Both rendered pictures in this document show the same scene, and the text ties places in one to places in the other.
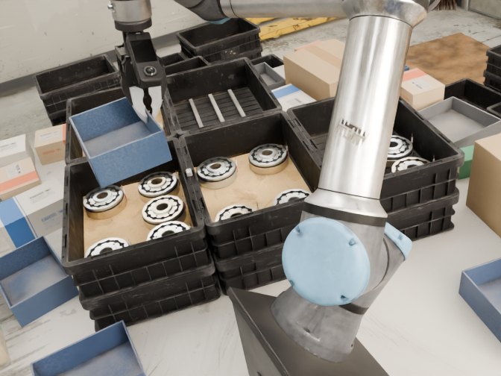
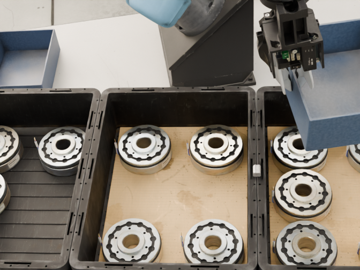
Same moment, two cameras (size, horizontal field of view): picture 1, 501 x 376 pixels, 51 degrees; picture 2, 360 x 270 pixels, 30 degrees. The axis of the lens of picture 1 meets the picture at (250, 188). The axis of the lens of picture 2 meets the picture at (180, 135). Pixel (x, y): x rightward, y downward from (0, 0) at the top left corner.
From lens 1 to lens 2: 176 cm
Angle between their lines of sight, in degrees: 92
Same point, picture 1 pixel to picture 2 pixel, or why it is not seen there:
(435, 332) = (93, 82)
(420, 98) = not seen: outside the picture
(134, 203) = (345, 246)
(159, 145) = not seen: hidden behind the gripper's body
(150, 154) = not seen: hidden behind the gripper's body
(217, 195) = (225, 215)
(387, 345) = (134, 83)
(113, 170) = (343, 39)
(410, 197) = (27, 120)
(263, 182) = (157, 216)
